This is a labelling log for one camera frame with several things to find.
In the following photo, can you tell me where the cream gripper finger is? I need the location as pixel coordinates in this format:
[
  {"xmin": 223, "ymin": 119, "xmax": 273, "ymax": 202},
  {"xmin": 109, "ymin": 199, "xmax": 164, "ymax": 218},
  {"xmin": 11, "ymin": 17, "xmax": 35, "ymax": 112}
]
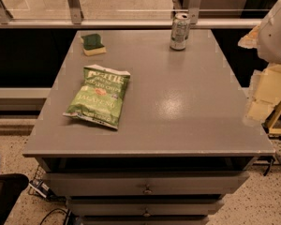
[
  {"xmin": 238, "ymin": 25, "xmax": 259, "ymax": 49},
  {"xmin": 245, "ymin": 63, "xmax": 281, "ymax": 122}
]

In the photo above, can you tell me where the green white 7up can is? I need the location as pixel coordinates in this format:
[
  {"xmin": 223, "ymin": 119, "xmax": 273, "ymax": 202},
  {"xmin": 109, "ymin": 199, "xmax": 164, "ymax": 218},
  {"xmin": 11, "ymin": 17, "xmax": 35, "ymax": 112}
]
[{"xmin": 170, "ymin": 12, "xmax": 190, "ymax": 51}]

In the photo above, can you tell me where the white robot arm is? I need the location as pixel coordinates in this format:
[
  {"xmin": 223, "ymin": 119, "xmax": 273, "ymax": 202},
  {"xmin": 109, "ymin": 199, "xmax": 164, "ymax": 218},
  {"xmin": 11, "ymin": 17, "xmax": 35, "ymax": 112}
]
[{"xmin": 238, "ymin": 0, "xmax": 281, "ymax": 123}]

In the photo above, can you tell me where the grey drawer cabinet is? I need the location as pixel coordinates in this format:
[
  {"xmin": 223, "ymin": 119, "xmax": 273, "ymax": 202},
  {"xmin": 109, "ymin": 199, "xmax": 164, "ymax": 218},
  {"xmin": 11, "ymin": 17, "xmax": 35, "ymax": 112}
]
[{"xmin": 24, "ymin": 30, "xmax": 274, "ymax": 225}]

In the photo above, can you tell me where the green yellow sponge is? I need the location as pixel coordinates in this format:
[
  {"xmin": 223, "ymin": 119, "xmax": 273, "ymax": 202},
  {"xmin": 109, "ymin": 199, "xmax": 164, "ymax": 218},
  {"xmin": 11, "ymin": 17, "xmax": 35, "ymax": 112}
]
[{"xmin": 81, "ymin": 34, "xmax": 106, "ymax": 56}]

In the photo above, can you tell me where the green jalapeno chip bag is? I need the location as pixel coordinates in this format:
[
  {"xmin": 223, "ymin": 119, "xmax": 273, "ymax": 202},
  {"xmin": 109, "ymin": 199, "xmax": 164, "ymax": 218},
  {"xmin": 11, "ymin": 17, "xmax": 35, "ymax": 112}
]
[{"xmin": 63, "ymin": 65, "xmax": 130, "ymax": 129}]

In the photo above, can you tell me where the middle grey drawer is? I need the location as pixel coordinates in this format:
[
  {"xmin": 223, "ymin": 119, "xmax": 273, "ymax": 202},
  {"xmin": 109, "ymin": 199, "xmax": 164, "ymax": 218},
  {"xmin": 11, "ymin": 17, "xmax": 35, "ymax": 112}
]
[{"xmin": 67, "ymin": 199, "xmax": 224, "ymax": 217}]

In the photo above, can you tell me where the grey drawer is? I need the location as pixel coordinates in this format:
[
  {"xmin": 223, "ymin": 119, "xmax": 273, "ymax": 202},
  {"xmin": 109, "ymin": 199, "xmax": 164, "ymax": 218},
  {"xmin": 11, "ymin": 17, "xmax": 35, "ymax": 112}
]
[
  {"xmin": 67, "ymin": 199, "xmax": 224, "ymax": 217},
  {"xmin": 43, "ymin": 172, "xmax": 249, "ymax": 197}
]

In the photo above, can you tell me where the top grey drawer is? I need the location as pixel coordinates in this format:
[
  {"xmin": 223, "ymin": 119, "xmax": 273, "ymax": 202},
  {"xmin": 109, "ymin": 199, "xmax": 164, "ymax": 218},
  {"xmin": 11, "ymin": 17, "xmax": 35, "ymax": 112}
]
[{"xmin": 43, "ymin": 172, "xmax": 249, "ymax": 197}]

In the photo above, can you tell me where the metal window railing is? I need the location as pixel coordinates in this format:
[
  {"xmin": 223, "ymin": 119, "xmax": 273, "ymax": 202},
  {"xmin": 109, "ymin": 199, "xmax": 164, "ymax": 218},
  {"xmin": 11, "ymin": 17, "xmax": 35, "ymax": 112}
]
[{"xmin": 0, "ymin": 0, "xmax": 273, "ymax": 28}]

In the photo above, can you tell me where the power strip on floor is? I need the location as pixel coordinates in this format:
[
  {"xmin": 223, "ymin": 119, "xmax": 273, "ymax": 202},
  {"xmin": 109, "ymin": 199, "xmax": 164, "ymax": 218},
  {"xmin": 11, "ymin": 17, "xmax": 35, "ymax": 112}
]
[{"xmin": 29, "ymin": 179, "xmax": 53, "ymax": 199}]

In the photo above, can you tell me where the black chair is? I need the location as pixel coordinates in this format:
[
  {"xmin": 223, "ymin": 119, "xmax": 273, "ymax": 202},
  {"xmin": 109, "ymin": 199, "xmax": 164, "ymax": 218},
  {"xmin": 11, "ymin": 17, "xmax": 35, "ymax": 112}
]
[{"xmin": 0, "ymin": 173, "xmax": 29, "ymax": 225}]

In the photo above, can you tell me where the yellow wooden frame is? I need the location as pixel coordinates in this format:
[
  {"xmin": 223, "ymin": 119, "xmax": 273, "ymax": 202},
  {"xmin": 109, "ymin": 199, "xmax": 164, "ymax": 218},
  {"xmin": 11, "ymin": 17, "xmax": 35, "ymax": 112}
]
[{"xmin": 266, "ymin": 101, "xmax": 281, "ymax": 136}]

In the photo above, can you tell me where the black floor cable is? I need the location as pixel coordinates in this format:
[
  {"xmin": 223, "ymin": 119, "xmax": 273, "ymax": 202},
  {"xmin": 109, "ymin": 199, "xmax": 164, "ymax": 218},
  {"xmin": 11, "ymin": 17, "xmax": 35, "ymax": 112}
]
[{"xmin": 38, "ymin": 207, "xmax": 73, "ymax": 225}]

